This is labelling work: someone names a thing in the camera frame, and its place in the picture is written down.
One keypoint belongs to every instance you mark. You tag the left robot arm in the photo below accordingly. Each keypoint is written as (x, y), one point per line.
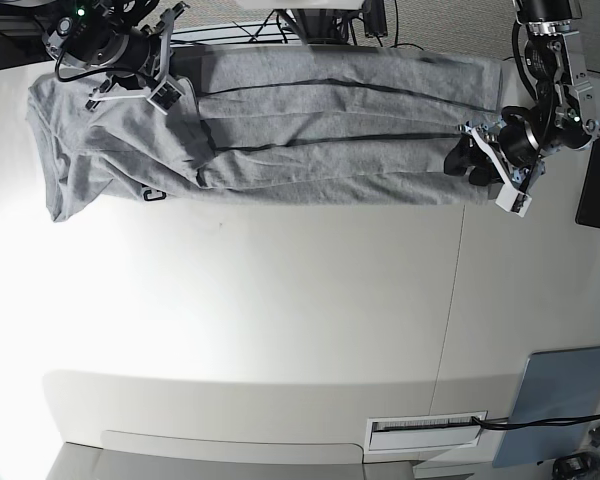
(550, 63)

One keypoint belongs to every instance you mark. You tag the blue-grey flat pad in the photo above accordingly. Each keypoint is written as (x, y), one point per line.
(555, 384)

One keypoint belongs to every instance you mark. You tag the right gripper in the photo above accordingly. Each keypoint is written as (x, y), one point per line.
(147, 54)

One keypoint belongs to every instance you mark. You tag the grey T-shirt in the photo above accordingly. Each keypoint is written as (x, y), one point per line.
(272, 125)

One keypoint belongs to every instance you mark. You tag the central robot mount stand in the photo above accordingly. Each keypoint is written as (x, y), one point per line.
(334, 26)

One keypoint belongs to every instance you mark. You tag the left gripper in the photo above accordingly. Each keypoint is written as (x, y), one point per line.
(505, 156)

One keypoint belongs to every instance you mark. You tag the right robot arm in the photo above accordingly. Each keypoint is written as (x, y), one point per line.
(104, 37)

